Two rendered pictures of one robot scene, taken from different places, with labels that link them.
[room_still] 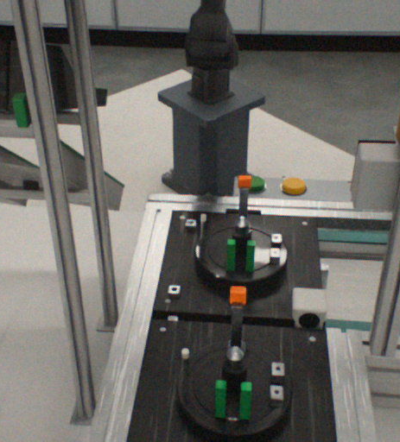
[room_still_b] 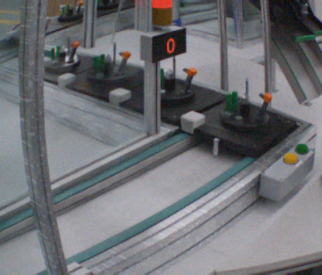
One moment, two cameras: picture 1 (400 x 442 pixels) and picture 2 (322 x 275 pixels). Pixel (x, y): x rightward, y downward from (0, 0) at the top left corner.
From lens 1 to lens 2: 208 cm
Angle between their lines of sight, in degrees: 100
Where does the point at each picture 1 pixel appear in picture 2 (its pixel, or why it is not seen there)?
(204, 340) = (203, 99)
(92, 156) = (266, 37)
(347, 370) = not seen: hidden behind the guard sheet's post
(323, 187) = (283, 169)
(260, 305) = (209, 114)
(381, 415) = not seen: hidden behind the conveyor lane
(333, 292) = (211, 160)
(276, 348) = (180, 109)
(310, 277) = (212, 131)
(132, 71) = not seen: outside the picture
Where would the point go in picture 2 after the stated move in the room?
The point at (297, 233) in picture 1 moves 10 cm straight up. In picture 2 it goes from (248, 141) to (250, 103)
